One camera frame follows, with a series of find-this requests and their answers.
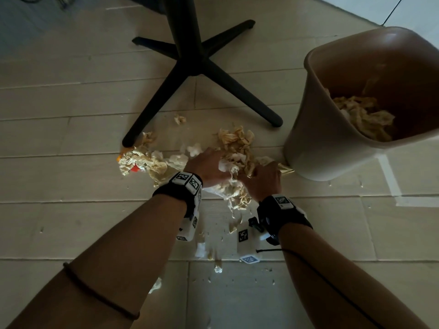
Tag person's left hand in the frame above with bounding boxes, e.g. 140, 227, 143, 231
184, 148, 237, 189

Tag person's right hand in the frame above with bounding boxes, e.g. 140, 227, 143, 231
239, 161, 283, 203

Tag pile of paper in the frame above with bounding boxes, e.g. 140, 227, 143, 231
202, 125, 276, 212

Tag person's left forearm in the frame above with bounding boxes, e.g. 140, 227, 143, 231
6, 193, 188, 329

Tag person's right forearm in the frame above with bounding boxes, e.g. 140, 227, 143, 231
277, 222, 431, 329

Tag white tissue piece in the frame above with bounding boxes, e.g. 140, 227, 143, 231
180, 143, 203, 159

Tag beige plastic waste bin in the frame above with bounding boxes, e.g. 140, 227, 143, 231
283, 26, 439, 182

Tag black chair base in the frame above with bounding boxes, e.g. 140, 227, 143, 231
122, 0, 284, 148

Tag crumpled paper waste heap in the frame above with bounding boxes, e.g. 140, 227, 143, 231
326, 77, 397, 143

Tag left wrist camera with markers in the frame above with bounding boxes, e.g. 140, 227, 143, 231
152, 171, 203, 242

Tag wrist camera with markers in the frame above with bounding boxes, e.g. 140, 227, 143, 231
152, 171, 203, 242
237, 193, 313, 264

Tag right wrist camera with markers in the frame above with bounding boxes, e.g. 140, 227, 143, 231
237, 193, 313, 264

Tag thin black cable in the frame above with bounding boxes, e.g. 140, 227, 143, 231
257, 248, 382, 329

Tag black cord bracelet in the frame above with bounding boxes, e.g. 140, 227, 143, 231
63, 262, 140, 321

